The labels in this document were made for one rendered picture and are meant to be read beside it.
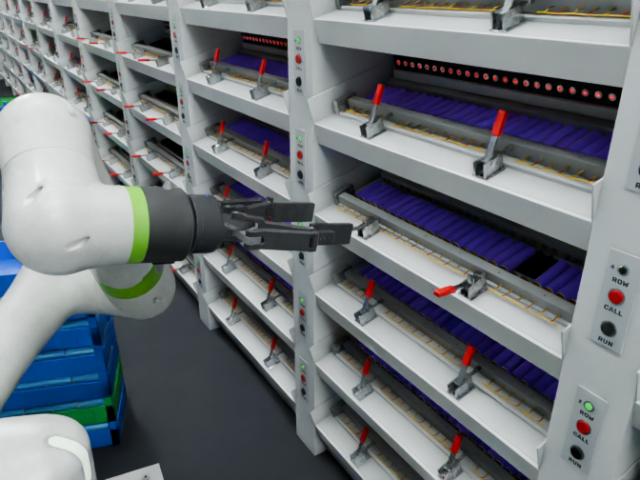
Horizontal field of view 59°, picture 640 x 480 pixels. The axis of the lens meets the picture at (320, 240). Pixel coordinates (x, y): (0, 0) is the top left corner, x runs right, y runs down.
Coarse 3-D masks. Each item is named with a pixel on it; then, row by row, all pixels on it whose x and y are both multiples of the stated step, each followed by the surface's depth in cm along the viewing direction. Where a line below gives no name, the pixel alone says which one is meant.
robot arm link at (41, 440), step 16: (16, 416) 72; (32, 416) 72; (48, 416) 72; (64, 416) 73; (0, 432) 68; (16, 432) 68; (32, 432) 68; (48, 432) 69; (64, 432) 69; (80, 432) 70; (0, 448) 66; (16, 448) 66; (32, 448) 66; (48, 448) 67; (64, 448) 67; (80, 448) 68; (0, 464) 64; (16, 464) 64; (32, 464) 65; (48, 464) 65; (64, 464) 66; (80, 464) 68
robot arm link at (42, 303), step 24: (24, 288) 95; (48, 288) 97; (72, 288) 100; (0, 312) 90; (24, 312) 91; (48, 312) 94; (72, 312) 101; (96, 312) 103; (0, 336) 86; (24, 336) 88; (48, 336) 94; (0, 360) 83; (24, 360) 87; (0, 384) 81; (0, 408) 81
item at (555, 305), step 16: (352, 208) 115; (368, 208) 111; (384, 224) 107; (400, 224) 103; (416, 240) 100; (432, 240) 97; (448, 256) 94; (464, 256) 91; (496, 272) 86; (496, 288) 85; (512, 288) 83; (528, 288) 82; (544, 304) 79; (560, 304) 77
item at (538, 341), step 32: (320, 192) 118; (352, 192) 120; (480, 224) 101; (384, 256) 101; (416, 256) 98; (416, 288) 97; (480, 320) 85; (512, 320) 80; (544, 320) 79; (544, 352) 75
